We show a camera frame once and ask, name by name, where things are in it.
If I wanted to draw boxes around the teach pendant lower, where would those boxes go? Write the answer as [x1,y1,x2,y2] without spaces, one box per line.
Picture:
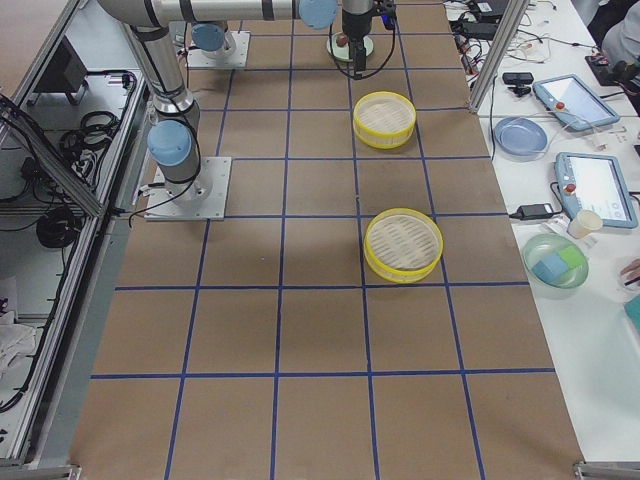
[554,152,639,229]

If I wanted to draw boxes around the brown bun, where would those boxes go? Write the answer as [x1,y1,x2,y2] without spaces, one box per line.
[335,33,348,47]

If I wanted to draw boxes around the pale green plate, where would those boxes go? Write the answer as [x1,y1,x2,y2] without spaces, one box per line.
[326,34,374,63]

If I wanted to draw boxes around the yellow steamer basket near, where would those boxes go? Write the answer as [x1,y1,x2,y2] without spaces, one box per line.
[364,208,444,284]

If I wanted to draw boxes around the yellow steamer basket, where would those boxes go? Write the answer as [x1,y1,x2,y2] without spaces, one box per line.
[364,208,444,284]
[352,91,417,150]

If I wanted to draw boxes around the teach pendant upper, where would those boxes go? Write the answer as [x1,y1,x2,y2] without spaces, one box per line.
[532,74,620,131]

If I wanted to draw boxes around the paper cup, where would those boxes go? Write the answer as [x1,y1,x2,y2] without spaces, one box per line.
[567,210,603,239]

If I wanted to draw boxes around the black power adapter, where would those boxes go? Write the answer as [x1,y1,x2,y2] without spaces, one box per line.
[510,203,557,221]

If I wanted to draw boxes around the black webcam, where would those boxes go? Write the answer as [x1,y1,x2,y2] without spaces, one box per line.
[502,72,534,98]

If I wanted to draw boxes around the white crumpled cloth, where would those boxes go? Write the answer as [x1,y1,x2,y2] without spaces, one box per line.
[1,310,38,377]

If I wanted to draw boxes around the aluminium frame post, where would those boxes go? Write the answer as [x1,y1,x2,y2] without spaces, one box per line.
[468,0,529,113]

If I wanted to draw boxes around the teach pendant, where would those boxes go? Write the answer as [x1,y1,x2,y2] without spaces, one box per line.
[554,152,639,229]
[532,74,620,131]

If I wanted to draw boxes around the green bowl with sponges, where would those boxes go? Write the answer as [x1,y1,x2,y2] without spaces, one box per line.
[522,234,589,289]

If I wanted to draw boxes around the blue plate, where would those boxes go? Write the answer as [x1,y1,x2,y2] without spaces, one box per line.
[493,117,548,159]

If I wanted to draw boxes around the yellow steamer basket far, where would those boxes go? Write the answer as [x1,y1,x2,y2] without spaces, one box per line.
[352,91,417,150]

